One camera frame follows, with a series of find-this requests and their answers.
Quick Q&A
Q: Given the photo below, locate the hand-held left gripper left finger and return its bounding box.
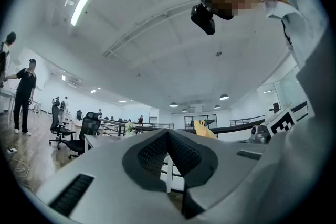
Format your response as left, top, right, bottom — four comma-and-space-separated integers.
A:
35, 128, 190, 224

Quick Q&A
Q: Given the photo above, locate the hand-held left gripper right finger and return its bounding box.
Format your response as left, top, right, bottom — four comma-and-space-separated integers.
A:
167, 128, 268, 220

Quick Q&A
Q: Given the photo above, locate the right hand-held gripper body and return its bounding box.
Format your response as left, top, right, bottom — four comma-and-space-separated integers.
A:
250, 106, 299, 145

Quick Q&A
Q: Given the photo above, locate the yellow cloth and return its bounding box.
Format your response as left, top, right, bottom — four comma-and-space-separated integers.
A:
193, 119, 218, 140

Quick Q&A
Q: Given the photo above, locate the black metal railing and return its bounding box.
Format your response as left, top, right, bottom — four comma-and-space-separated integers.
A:
98, 100, 308, 140

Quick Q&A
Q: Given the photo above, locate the person's white shirt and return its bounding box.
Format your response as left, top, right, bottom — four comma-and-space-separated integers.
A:
194, 0, 336, 224

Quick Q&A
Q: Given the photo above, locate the black framed glass partition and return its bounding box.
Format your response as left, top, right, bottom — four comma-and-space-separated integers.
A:
184, 114, 217, 130

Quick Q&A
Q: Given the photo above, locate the black mesh office chair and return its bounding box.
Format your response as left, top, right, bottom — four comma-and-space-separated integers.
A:
49, 101, 76, 150
64, 112, 102, 159

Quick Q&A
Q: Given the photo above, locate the white vase with flowers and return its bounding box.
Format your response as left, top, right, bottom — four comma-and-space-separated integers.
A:
124, 121, 137, 139

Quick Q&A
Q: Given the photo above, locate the row of ceiling panel lights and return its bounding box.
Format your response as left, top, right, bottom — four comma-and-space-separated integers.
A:
61, 74, 127, 103

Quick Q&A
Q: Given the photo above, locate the long ceiling tube light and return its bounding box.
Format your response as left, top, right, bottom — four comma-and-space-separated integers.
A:
70, 0, 97, 27

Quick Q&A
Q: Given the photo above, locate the white floor cable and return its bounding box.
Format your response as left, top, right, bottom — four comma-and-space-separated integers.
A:
10, 153, 34, 189

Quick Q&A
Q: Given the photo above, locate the black head-mounted camera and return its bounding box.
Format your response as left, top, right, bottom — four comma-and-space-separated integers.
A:
190, 3, 216, 36

